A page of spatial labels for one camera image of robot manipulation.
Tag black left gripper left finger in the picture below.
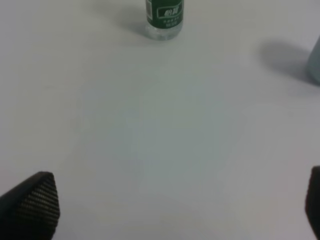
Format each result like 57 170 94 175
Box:
0 171 61 240

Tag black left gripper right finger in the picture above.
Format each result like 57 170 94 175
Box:
305 166 320 240

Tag teal plastic cup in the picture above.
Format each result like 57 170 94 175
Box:
306 38 320 85

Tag clear bottle green label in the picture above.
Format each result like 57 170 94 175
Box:
145 0 184 41

